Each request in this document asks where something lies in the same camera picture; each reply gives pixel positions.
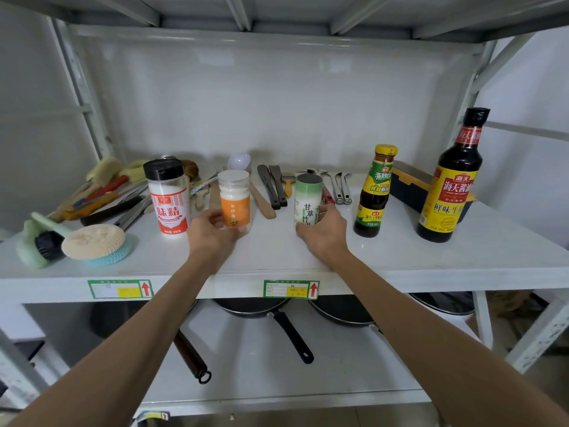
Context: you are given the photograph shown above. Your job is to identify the person's right hand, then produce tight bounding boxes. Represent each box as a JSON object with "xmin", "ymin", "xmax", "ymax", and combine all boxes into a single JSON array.
[{"xmin": 295, "ymin": 204, "xmax": 350, "ymax": 265}]

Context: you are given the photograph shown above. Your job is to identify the person's left hand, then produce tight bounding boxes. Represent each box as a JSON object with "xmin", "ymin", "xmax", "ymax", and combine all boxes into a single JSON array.
[{"xmin": 187, "ymin": 209, "xmax": 248, "ymax": 274}]

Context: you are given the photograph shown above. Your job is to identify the orange label seasoning jar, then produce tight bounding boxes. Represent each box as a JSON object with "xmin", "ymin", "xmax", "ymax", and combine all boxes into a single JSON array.
[{"xmin": 217, "ymin": 170, "xmax": 252, "ymax": 232}]

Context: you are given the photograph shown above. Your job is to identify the green cylindrical seasoning can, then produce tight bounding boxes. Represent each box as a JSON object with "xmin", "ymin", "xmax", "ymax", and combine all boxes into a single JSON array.
[{"xmin": 294, "ymin": 173, "xmax": 324, "ymax": 227}]

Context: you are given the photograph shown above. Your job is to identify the person's left forearm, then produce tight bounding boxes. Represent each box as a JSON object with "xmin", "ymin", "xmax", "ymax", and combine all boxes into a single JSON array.
[{"xmin": 8, "ymin": 251, "xmax": 233, "ymax": 427}]

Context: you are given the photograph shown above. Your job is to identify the person's right forearm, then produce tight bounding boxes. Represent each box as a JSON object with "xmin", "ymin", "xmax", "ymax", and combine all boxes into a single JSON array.
[{"xmin": 328, "ymin": 250, "xmax": 569, "ymax": 427}]

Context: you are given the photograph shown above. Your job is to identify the wooden spatula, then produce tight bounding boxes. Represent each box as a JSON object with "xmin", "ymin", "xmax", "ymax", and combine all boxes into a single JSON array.
[{"xmin": 248, "ymin": 181, "xmax": 277, "ymax": 220}]

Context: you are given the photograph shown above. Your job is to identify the black spatula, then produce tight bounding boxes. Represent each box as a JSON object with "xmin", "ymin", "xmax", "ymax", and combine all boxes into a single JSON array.
[
  {"xmin": 268, "ymin": 165, "xmax": 289, "ymax": 208},
  {"xmin": 256, "ymin": 164, "xmax": 282, "ymax": 211}
]

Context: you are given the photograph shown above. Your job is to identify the green shelf label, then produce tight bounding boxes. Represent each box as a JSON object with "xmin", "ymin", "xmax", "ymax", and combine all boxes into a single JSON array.
[
  {"xmin": 263, "ymin": 280, "xmax": 320, "ymax": 301},
  {"xmin": 87, "ymin": 279, "xmax": 155, "ymax": 300}
]

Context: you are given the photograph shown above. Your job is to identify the white ladle spoon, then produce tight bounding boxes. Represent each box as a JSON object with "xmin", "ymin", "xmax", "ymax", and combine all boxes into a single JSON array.
[{"xmin": 227, "ymin": 152, "xmax": 252, "ymax": 172}]

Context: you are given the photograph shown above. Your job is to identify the red label black cap shaker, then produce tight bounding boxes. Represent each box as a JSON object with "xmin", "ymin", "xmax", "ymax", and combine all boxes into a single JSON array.
[{"xmin": 143, "ymin": 158, "xmax": 192, "ymax": 238}]

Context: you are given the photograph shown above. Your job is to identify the yellow cap sauce bottle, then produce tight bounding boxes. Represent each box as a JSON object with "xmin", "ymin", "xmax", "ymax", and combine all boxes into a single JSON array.
[{"xmin": 353, "ymin": 144, "xmax": 398, "ymax": 238}]

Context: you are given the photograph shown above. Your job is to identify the dark pan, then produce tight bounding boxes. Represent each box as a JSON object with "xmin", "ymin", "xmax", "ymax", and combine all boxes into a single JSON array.
[
  {"xmin": 308, "ymin": 294, "xmax": 384, "ymax": 335},
  {"xmin": 408, "ymin": 291, "xmax": 476, "ymax": 316}
]

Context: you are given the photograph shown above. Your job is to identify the black frying pan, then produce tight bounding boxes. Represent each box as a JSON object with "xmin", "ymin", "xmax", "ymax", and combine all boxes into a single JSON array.
[{"xmin": 212, "ymin": 297, "xmax": 315, "ymax": 365}]

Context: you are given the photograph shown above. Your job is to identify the metal tongs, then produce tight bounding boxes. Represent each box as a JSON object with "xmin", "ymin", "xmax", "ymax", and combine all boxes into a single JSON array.
[{"xmin": 113, "ymin": 195, "xmax": 152, "ymax": 232}]

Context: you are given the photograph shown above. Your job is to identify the white metal shelving rack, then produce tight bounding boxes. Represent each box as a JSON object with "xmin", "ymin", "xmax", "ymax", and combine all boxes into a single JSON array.
[{"xmin": 0, "ymin": 0, "xmax": 569, "ymax": 427}]

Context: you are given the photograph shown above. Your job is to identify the dark blue box yellow lid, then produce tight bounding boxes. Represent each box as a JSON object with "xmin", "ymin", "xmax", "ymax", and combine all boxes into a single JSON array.
[{"xmin": 390, "ymin": 161, "xmax": 476, "ymax": 224}]

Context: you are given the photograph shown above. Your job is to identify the yellow loofah sponge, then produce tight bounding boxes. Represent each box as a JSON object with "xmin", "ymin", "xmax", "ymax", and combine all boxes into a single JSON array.
[{"xmin": 119, "ymin": 159, "xmax": 150, "ymax": 181}]

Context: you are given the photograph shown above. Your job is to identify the round beige scrub brush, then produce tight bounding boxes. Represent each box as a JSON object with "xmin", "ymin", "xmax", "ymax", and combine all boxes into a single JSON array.
[{"xmin": 61, "ymin": 224, "xmax": 134, "ymax": 267}]

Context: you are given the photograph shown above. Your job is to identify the yellow sponge brush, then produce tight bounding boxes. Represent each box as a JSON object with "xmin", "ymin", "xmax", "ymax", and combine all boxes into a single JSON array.
[{"xmin": 85, "ymin": 157, "xmax": 122, "ymax": 184}]

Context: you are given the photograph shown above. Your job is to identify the large dark soy sauce bottle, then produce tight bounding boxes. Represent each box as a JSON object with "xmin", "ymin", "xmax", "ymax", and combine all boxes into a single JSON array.
[{"xmin": 416, "ymin": 107, "xmax": 491, "ymax": 243}]

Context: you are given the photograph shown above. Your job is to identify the green dish brush black bristles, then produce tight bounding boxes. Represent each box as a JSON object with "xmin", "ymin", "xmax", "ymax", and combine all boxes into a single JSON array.
[{"xmin": 16, "ymin": 212, "xmax": 74, "ymax": 270}]

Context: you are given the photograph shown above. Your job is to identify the black handled knife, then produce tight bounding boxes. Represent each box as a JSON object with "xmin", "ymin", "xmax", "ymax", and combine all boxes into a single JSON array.
[{"xmin": 80, "ymin": 195, "xmax": 146, "ymax": 227}]

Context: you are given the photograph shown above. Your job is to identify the wok with wooden handle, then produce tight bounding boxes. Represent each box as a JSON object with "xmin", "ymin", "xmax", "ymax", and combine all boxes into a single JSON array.
[{"xmin": 91, "ymin": 299, "xmax": 212, "ymax": 385}]

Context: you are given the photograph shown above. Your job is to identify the red handled peeler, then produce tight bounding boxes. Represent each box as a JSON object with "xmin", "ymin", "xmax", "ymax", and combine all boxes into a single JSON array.
[{"xmin": 72, "ymin": 175, "xmax": 130, "ymax": 208}]

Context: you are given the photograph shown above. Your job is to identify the orange handled tool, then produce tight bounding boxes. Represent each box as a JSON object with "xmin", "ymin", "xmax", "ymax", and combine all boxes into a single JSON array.
[{"xmin": 48, "ymin": 191, "xmax": 122, "ymax": 223}]

